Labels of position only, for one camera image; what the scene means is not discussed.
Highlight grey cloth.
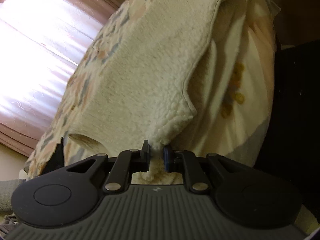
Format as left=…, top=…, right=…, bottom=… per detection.
left=0, top=178, right=26, bottom=233

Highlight black angular object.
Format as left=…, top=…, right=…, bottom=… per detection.
left=41, top=137, right=65, bottom=176

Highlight pink curtain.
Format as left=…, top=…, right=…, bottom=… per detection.
left=0, top=0, right=125, bottom=158

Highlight patchwork patterned bed sheet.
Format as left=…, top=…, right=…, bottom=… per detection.
left=24, top=0, right=281, bottom=178

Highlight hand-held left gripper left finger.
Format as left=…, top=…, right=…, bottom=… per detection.
left=65, top=140, right=152, bottom=194

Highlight white cloth with yellow print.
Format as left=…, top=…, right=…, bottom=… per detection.
left=172, top=0, right=275, bottom=167

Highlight cream fleece garment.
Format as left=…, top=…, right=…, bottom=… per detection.
left=67, top=0, right=253, bottom=183

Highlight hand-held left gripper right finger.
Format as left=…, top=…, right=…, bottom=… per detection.
left=163, top=145, right=248, bottom=194

